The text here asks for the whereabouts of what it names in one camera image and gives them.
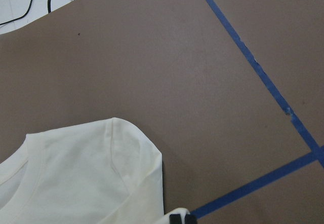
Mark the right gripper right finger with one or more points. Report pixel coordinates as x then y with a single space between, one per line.
190 219

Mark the cream long-sleeve cat shirt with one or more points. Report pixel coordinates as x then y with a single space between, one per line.
106 171

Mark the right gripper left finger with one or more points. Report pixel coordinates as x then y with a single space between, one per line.
175 219

